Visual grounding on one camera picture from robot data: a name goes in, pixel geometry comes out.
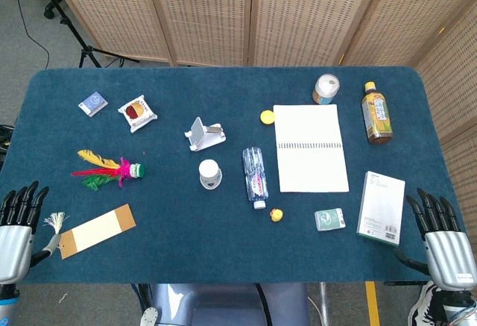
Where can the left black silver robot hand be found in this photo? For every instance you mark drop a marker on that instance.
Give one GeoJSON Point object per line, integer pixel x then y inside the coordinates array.
{"type": "Point", "coordinates": [15, 247]}

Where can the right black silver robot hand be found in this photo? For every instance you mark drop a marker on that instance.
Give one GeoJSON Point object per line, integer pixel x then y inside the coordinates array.
{"type": "Point", "coordinates": [451, 259]}

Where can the colourful feather shuttlecock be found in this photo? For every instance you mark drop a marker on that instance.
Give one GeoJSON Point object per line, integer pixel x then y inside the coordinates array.
{"type": "Point", "coordinates": [126, 171]}

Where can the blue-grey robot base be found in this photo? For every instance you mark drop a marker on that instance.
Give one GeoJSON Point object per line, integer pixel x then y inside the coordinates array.
{"type": "Point", "coordinates": [223, 303]}

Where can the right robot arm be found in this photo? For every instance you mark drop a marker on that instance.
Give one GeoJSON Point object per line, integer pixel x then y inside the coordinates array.
{"type": "Point", "coordinates": [460, 307]}

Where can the black tripod stand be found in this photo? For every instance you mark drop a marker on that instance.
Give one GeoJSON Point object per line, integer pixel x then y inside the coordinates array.
{"type": "Point", "coordinates": [86, 51]}

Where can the white folding phone stand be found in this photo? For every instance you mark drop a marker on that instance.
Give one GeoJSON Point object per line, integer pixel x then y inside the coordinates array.
{"type": "Point", "coordinates": [203, 137]}

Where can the black white sneaker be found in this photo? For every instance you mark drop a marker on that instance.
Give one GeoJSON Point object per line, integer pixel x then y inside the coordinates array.
{"type": "Point", "coordinates": [423, 309]}

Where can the tan cream bookmark with tassel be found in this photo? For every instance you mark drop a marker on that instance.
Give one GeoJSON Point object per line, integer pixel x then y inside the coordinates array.
{"type": "Point", "coordinates": [97, 229]}

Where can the flat white product box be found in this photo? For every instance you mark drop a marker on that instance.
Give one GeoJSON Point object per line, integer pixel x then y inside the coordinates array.
{"type": "Point", "coordinates": [382, 206]}

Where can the green tissue pack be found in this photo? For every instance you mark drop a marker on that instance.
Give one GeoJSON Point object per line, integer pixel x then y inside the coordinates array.
{"type": "Point", "coordinates": [329, 219]}

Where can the metal table leg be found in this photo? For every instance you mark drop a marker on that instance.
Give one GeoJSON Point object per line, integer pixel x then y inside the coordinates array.
{"type": "Point", "coordinates": [324, 303]}

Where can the brown tea bottle yellow cap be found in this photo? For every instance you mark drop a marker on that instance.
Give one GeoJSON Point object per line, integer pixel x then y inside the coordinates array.
{"type": "Point", "coordinates": [377, 117]}

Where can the small blue card box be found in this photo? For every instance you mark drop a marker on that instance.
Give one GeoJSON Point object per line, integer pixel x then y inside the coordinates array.
{"type": "Point", "coordinates": [93, 103]}

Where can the open white spiral notebook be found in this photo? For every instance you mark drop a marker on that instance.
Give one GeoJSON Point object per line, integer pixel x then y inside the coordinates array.
{"type": "Point", "coordinates": [311, 162]}

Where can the dark blue table mat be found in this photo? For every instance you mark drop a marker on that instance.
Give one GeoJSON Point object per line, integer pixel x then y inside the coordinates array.
{"type": "Point", "coordinates": [186, 236]}

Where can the small yellow duck toy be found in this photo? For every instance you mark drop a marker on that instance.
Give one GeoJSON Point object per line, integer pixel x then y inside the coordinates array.
{"type": "Point", "coordinates": [276, 215]}

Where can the white snack packet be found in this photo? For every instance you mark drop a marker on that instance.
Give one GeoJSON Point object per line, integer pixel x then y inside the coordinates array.
{"type": "Point", "coordinates": [137, 113]}

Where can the clear plastic water bottle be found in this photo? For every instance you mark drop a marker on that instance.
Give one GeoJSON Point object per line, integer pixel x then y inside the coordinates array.
{"type": "Point", "coordinates": [255, 178]}

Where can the white-lidded clear jar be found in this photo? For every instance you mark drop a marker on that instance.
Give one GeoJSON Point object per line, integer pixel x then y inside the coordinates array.
{"type": "Point", "coordinates": [325, 89]}

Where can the black chair caster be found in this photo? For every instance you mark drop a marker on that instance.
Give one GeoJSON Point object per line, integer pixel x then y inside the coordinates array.
{"type": "Point", "coordinates": [50, 10]}

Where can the wooden rattan folding screen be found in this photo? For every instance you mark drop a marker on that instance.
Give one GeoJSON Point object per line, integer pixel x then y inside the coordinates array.
{"type": "Point", "coordinates": [208, 12]}

